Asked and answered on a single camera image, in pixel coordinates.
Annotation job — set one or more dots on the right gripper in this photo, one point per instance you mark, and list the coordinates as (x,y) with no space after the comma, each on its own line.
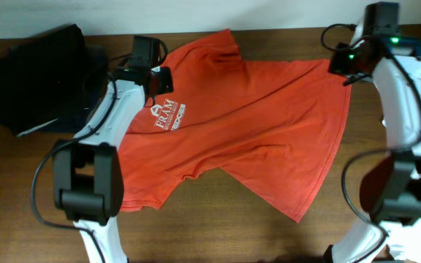
(340,64)

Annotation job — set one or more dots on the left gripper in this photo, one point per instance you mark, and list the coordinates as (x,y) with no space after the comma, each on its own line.
(161,85)

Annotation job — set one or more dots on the orange red printed t-shirt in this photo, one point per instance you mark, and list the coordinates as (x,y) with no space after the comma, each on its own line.
(275,126)

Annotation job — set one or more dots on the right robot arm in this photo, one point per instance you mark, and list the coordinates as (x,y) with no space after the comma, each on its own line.
(390,194)

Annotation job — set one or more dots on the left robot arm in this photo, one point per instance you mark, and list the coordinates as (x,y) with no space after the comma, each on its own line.
(88,184)

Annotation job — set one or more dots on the navy blue folded garment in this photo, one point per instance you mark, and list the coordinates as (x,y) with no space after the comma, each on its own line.
(92,90)

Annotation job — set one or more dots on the black folded garment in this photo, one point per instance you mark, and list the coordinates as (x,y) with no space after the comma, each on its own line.
(41,80)

